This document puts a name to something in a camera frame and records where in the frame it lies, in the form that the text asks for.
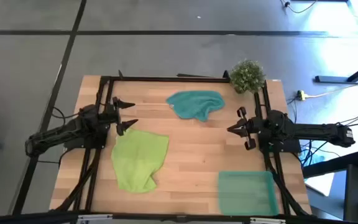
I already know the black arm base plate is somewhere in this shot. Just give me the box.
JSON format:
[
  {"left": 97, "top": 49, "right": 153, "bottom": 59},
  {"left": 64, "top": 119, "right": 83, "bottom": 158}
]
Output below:
[
  {"left": 63, "top": 124, "right": 108, "bottom": 149},
  {"left": 257, "top": 129, "right": 303, "bottom": 154}
]

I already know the black floor cable with plug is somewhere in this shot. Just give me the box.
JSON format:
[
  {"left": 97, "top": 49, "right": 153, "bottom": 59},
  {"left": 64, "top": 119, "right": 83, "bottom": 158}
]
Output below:
[{"left": 280, "top": 0, "right": 319, "bottom": 14}]

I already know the white paper sheet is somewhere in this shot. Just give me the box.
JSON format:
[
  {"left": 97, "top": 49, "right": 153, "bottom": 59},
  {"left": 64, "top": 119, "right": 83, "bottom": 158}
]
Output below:
[{"left": 305, "top": 172, "right": 336, "bottom": 197}]

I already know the black aluminium table frame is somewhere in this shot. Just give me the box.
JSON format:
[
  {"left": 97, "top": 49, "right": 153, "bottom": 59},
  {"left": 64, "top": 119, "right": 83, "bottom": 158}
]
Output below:
[{"left": 50, "top": 70, "right": 312, "bottom": 218}]

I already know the lime green microfiber towel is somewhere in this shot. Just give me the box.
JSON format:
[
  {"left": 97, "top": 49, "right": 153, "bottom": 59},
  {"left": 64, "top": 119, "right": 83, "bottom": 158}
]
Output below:
[{"left": 111, "top": 128, "right": 170, "bottom": 194}]

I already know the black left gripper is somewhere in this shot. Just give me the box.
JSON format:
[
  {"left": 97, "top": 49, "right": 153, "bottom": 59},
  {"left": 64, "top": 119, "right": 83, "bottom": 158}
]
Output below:
[{"left": 104, "top": 96, "right": 139, "bottom": 137}]

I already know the black desk leg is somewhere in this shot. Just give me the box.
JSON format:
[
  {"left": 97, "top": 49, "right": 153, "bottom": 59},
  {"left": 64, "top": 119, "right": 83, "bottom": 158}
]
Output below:
[{"left": 314, "top": 57, "right": 358, "bottom": 84}]

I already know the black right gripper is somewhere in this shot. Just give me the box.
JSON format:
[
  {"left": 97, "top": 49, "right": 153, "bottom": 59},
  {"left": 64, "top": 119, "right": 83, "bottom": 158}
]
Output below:
[{"left": 226, "top": 106, "right": 264, "bottom": 151}]

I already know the black desk beam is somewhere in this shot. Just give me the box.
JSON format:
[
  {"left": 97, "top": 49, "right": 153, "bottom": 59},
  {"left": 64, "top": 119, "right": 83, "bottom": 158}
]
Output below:
[{"left": 302, "top": 151, "right": 358, "bottom": 179}]

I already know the small artificial potted plant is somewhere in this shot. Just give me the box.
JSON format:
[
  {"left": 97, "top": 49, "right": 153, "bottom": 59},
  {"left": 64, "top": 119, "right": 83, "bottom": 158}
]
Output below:
[{"left": 229, "top": 58, "right": 266, "bottom": 95}]

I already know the green mesh basket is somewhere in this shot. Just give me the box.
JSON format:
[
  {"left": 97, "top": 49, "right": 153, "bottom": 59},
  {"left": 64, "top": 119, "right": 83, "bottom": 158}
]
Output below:
[{"left": 218, "top": 170, "right": 280, "bottom": 217}]

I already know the white power cord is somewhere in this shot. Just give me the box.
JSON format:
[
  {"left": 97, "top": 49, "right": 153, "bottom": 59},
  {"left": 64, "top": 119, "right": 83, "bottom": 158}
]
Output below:
[{"left": 305, "top": 75, "right": 358, "bottom": 99}]

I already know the teal microfiber towel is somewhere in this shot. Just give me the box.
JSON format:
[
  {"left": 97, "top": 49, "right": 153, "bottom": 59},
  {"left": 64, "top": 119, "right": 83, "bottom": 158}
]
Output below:
[{"left": 165, "top": 90, "right": 226, "bottom": 123}]

